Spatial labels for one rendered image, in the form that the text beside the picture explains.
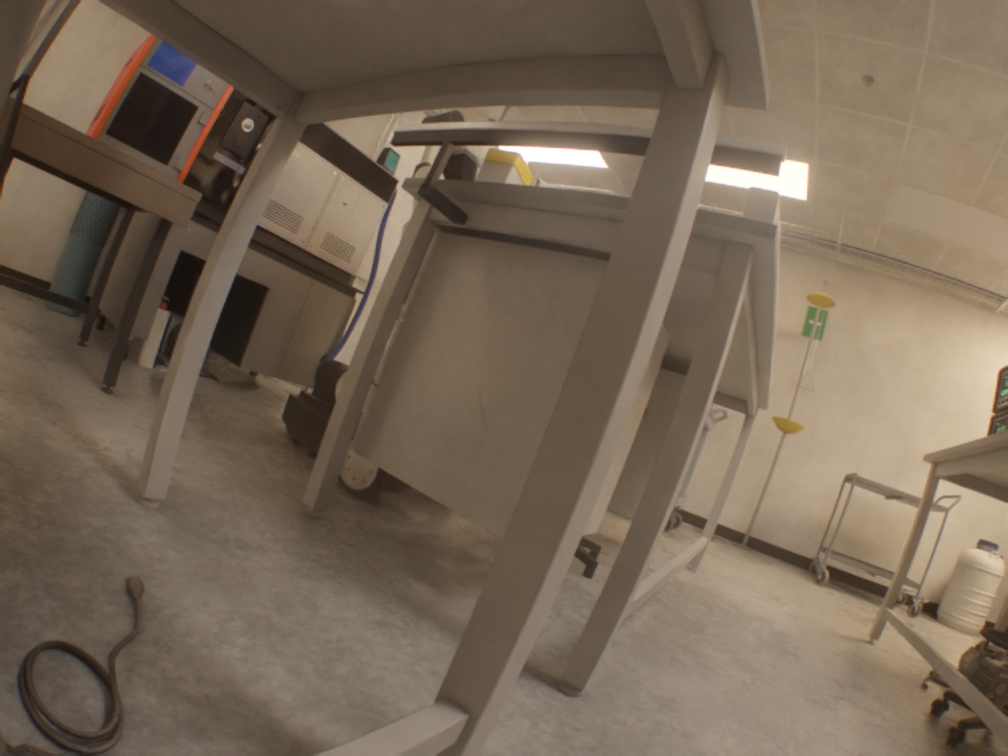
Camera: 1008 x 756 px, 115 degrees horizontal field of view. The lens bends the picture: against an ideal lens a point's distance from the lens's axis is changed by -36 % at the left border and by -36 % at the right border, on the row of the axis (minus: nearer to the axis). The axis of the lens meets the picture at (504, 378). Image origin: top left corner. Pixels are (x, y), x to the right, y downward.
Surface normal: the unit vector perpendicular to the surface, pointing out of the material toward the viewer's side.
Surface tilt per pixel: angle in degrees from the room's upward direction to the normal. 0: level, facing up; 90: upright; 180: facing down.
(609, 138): 90
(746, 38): 180
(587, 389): 90
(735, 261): 90
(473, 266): 90
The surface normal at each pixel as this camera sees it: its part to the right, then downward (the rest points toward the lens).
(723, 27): -0.36, 0.93
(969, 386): -0.47, -0.22
